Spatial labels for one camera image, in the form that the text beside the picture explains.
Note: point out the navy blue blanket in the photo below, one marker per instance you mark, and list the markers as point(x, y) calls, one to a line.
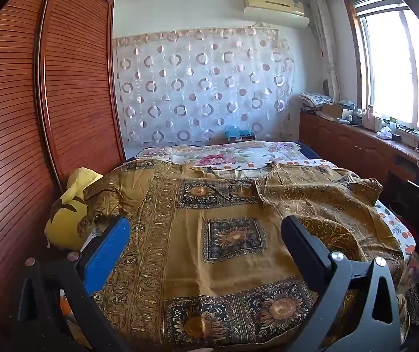
point(306, 150)

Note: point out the stack of folded cloths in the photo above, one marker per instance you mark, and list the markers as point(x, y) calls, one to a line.
point(315, 99)

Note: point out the wooden cabinet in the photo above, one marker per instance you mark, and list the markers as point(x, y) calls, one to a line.
point(341, 143)

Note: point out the white bottle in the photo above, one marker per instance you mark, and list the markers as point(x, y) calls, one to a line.
point(369, 119)

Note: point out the orange fruit print bed sheet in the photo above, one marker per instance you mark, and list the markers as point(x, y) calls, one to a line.
point(396, 227)

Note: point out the yellow plush toy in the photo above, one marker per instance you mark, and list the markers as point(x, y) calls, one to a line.
point(65, 220)

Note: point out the window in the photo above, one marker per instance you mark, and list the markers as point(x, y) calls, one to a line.
point(389, 62)

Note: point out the floral blanket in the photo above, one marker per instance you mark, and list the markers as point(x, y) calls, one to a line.
point(213, 157)

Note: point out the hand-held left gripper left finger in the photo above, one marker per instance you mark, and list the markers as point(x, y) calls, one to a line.
point(107, 255)

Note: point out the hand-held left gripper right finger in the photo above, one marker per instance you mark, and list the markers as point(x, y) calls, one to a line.
point(304, 244)

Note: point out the wall air conditioner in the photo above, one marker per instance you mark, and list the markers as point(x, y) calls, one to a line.
point(271, 7)

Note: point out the brown sunflower print garment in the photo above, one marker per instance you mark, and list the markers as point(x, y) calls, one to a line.
point(195, 249)

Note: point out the white window drape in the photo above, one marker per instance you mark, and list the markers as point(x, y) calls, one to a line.
point(325, 44)

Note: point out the cardboard box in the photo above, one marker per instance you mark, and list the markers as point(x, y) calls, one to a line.
point(332, 110)

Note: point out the blue plastic toy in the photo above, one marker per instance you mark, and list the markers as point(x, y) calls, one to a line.
point(237, 134)

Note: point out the sheer circle pattern curtain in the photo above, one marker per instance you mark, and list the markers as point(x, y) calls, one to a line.
point(202, 91)

